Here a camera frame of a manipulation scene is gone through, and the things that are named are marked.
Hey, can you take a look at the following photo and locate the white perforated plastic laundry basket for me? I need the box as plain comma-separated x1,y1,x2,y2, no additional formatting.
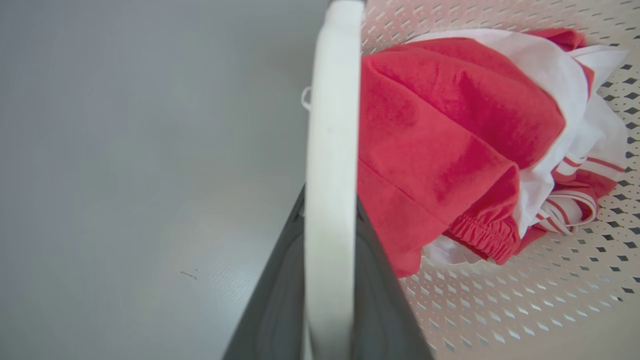
300,0,640,360

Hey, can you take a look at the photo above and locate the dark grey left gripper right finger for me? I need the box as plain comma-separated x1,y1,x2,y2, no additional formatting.
350,196,436,360

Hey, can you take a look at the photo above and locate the red and white garment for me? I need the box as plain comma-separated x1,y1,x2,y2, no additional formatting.
356,27,631,279

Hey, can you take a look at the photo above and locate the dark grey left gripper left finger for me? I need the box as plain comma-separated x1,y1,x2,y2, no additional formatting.
222,186,307,360

